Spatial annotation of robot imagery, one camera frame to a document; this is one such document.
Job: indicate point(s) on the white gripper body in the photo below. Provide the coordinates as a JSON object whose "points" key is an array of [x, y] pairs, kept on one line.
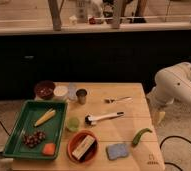
{"points": [[158, 115]]}

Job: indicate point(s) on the white handled black brush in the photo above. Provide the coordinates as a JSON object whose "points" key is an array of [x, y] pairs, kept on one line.
{"points": [[92, 120]]}

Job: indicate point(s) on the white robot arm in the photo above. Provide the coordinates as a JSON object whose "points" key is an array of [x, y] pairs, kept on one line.
{"points": [[171, 83]]}

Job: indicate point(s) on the green pepper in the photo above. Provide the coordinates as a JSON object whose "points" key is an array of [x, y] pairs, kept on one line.
{"points": [[138, 136]]}

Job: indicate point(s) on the silver fork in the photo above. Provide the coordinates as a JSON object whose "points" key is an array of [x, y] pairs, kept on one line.
{"points": [[108, 101]]}

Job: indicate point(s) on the blue sponge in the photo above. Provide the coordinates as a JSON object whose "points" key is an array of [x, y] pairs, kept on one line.
{"points": [[116, 151]]}

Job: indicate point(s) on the wooden block in bowl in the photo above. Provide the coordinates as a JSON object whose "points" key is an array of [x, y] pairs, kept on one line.
{"points": [[82, 148]]}

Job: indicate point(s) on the metal cup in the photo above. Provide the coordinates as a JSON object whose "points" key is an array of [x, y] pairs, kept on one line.
{"points": [[81, 96]]}

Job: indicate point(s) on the orange plastic bowl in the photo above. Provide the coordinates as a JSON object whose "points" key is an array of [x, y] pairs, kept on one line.
{"points": [[76, 140]]}

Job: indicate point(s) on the small green cup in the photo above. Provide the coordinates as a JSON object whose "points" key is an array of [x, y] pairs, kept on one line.
{"points": [[73, 124]]}

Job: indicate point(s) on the clear plastic cup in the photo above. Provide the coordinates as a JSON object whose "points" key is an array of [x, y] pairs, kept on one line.
{"points": [[72, 91]]}

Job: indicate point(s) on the white round container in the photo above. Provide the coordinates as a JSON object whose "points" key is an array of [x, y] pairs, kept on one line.
{"points": [[60, 92]]}

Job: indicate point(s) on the yellow corn cob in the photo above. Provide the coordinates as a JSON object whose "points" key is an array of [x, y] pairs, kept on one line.
{"points": [[48, 115]]}

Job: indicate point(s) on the orange sponge block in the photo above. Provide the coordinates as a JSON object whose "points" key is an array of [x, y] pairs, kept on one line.
{"points": [[49, 149]]}

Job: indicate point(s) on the dark red bowl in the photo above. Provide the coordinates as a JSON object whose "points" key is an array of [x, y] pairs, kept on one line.
{"points": [[44, 89]]}

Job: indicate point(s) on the green tray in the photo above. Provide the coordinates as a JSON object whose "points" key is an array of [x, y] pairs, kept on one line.
{"points": [[31, 111]]}

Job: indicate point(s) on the dark grape bunch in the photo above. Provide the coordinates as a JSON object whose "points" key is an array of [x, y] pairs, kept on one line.
{"points": [[34, 139]]}

